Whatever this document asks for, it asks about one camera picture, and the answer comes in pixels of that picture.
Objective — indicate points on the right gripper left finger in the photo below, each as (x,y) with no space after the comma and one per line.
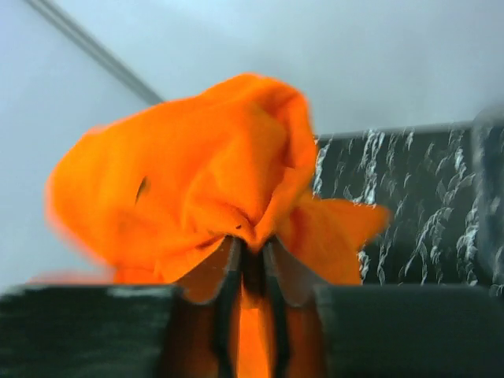
(202,333)

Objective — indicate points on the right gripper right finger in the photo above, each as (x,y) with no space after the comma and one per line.
(295,338)

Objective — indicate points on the orange t shirt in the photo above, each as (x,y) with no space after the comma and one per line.
(153,195)

